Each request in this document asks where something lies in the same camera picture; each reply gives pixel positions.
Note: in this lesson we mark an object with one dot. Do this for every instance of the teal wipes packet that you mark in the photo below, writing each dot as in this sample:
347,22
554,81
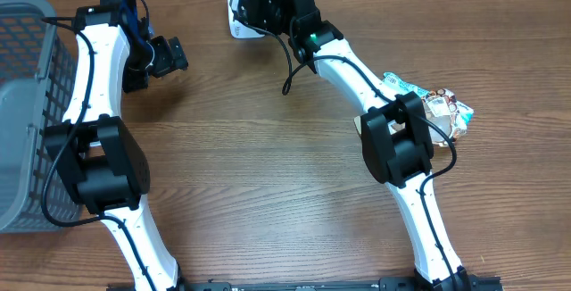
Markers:
441,103

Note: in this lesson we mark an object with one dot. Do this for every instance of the grey plastic basket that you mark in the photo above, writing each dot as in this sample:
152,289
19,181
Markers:
37,78

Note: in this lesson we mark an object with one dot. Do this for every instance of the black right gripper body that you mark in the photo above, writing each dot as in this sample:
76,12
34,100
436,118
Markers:
279,15

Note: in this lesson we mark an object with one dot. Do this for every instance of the white barcode scanner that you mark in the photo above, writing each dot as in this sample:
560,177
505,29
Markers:
239,30

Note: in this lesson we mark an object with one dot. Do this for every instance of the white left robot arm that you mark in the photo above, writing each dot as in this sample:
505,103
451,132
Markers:
99,162

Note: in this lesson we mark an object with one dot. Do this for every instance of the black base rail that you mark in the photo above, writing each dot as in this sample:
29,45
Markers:
384,284

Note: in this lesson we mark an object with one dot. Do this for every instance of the beige plastic pouch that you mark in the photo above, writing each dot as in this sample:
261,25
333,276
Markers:
365,100

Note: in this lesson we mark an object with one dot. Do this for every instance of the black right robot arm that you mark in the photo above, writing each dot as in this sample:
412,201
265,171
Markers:
395,133

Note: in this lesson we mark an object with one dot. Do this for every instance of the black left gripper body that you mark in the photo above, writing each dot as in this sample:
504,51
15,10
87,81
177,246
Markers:
165,55

